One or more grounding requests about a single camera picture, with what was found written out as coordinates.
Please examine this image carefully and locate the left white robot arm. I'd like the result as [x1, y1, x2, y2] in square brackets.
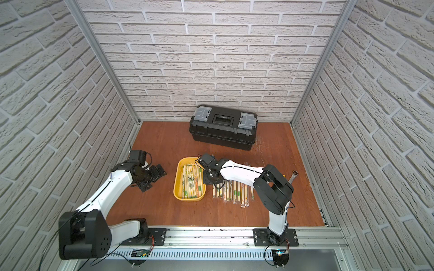
[59, 162, 166, 260]

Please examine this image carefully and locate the green panda chopsticks pair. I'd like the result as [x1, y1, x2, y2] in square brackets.
[249, 186, 255, 201]

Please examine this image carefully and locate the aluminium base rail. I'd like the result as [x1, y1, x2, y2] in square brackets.
[57, 226, 357, 271]

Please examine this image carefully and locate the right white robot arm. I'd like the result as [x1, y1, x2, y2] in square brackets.
[197, 154, 294, 243]

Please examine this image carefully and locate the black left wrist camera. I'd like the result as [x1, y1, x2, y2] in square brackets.
[128, 150, 147, 167]

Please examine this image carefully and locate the yellow plastic storage box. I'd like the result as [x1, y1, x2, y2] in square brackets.
[174, 157, 206, 202]

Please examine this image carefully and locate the black plastic toolbox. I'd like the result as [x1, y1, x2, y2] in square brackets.
[189, 105, 258, 151]

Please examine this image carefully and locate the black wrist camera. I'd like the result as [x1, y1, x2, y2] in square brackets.
[128, 150, 147, 167]
[198, 153, 218, 171]

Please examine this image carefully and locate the aluminium frame post right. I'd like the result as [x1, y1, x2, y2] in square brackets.
[290, 0, 357, 127]

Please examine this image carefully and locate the metal wrench yellow handle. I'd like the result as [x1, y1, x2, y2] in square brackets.
[288, 171, 298, 184]

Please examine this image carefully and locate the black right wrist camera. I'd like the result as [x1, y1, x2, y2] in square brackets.
[198, 153, 218, 171]

